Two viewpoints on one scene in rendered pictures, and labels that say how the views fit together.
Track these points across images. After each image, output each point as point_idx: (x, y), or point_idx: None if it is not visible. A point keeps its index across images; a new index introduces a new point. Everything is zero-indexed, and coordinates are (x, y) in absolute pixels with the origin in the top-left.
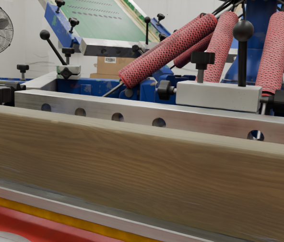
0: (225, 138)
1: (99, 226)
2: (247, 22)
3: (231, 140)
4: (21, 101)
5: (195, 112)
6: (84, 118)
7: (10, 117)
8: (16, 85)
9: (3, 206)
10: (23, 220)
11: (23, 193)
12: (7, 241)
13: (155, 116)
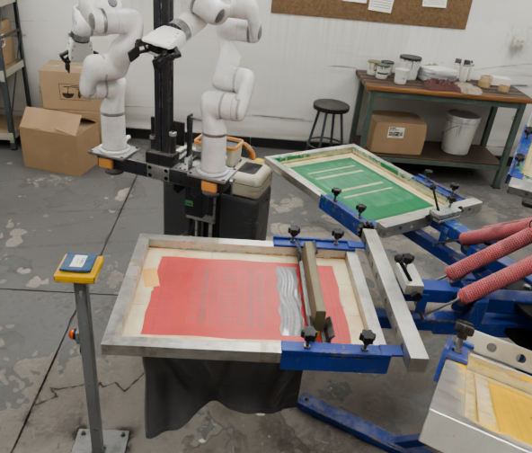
0: (316, 284)
1: None
2: (397, 256)
3: (315, 285)
4: (362, 234)
5: (382, 279)
6: (313, 262)
7: (305, 253)
8: (367, 225)
9: None
10: None
11: (300, 271)
12: (292, 279)
13: (376, 271)
